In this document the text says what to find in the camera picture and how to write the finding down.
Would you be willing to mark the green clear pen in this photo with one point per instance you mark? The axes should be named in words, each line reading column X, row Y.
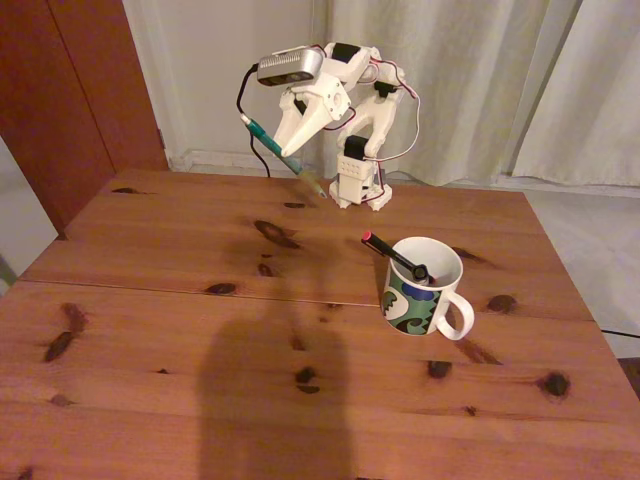
column 265, row 140

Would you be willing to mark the dark brown furniture piece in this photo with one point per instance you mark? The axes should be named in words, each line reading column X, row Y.
column 632, row 375

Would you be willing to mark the white curtain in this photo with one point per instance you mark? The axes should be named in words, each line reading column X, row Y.
column 600, row 100
column 475, row 75

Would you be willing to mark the silver camera box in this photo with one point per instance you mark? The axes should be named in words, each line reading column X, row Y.
column 290, row 65

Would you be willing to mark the white mug with green pattern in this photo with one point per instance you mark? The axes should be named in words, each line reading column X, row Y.
column 410, row 310

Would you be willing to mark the black pen with red end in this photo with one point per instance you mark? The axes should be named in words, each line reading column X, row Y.
column 395, row 255

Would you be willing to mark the brown wooden cabinet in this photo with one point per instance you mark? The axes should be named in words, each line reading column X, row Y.
column 75, row 100

